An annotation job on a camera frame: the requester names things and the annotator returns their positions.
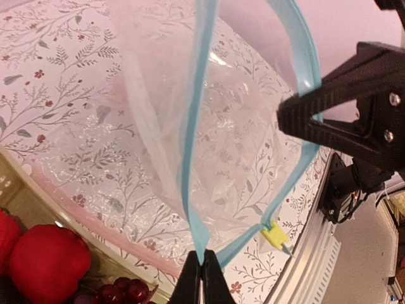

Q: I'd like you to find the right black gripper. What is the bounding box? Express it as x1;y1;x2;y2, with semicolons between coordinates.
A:
278;87;404;224

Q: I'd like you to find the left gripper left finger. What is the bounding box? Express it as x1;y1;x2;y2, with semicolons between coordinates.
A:
170;251;202;304

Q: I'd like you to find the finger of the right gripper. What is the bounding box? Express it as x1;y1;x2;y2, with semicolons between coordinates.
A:
277;42;404;127

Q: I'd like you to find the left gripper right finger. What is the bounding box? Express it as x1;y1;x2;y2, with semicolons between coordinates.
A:
201;250;234;304

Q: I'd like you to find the dark red grape bunch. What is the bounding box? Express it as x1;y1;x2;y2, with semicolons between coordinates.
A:
68;277;154;304

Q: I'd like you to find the clear zip bag blue zipper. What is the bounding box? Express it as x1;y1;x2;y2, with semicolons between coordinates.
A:
108;1;318;267

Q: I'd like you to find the crumpled clear plastic bag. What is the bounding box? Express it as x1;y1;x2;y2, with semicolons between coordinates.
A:
25;18;304;273

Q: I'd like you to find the red apple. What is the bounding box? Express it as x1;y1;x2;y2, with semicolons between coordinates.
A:
9;224;91;303

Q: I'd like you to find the green plastic basket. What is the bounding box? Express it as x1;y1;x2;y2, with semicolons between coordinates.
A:
1;153;168;303

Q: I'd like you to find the red strawberry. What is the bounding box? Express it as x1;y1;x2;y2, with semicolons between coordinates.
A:
0;210;22;276

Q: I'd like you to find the front aluminium rail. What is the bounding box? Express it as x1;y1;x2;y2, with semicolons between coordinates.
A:
265;151;405;304

